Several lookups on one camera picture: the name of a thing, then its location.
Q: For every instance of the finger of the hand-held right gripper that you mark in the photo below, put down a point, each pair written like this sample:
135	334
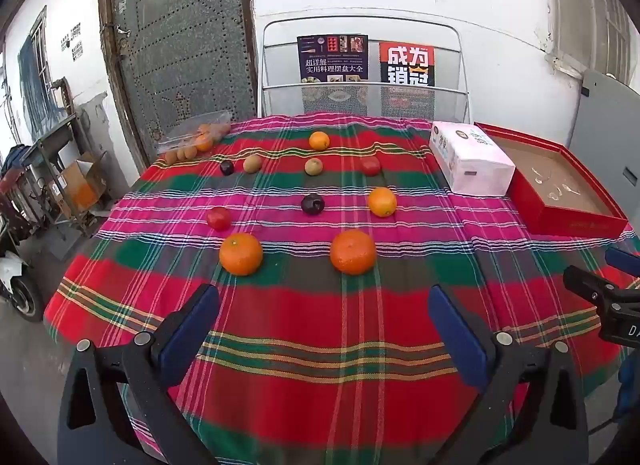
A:
622	260
587	287

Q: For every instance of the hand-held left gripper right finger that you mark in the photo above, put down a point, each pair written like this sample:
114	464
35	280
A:
457	335

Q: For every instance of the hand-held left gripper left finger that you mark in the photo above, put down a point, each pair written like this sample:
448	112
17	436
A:
192	330

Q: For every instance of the large orange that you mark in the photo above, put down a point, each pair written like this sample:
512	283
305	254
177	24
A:
353	251
241	253

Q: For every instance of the red cardboard box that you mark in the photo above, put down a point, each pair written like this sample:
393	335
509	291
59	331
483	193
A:
545	180

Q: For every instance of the red tomato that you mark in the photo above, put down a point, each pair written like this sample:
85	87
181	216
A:
218	218
370	165

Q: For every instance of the medium orange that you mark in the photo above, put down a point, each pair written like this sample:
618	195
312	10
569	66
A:
382	201

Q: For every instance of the dark purple plum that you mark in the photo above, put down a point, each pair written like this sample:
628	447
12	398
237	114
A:
312	204
227	167

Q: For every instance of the small orange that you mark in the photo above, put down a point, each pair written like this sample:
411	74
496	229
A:
318	140

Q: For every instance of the person's right hand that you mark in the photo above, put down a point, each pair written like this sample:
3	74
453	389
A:
630	385

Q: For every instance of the plaid tablecloth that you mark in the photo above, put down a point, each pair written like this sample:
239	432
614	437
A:
320	315

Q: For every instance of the grey metal panel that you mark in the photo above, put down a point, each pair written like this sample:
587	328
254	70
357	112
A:
607	120

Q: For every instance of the pink tissue pack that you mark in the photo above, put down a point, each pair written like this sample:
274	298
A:
472	160

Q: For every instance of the open cardboard carton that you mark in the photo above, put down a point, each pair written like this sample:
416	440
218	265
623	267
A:
82	185

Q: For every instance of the parked scooter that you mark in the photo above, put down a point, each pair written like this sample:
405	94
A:
17	280

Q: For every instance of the pile of kiwis and oranges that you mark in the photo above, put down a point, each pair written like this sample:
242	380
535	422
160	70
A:
202	142

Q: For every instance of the clear plastic clamshell container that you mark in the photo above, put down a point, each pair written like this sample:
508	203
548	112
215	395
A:
210	120

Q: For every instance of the metal workbench shelf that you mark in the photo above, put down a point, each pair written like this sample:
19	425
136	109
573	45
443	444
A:
55	145

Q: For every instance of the red and black book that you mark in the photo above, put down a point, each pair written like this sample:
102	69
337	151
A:
406	65

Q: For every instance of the studded metal door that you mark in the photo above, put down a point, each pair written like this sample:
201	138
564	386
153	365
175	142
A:
180	45

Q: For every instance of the dark cookbook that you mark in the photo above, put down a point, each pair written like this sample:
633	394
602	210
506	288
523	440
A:
332	65

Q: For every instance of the barred window with blue cloth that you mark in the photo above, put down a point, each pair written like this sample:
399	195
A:
35	65

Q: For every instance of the printed wall notices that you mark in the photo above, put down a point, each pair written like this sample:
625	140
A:
75	40

